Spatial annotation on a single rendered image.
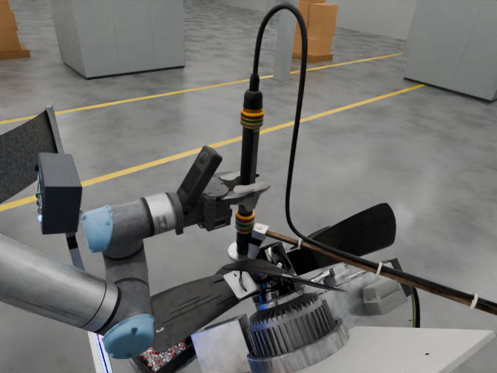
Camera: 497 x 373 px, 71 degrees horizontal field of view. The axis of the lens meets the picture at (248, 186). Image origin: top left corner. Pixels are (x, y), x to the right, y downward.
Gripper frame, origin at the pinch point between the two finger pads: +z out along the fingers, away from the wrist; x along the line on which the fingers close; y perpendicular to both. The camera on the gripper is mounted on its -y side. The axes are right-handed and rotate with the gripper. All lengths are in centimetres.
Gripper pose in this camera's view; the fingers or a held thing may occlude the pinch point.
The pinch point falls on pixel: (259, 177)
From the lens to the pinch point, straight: 74.9
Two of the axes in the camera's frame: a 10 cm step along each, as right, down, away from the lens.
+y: -0.6, 8.4, 5.4
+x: 5.0, 4.9, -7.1
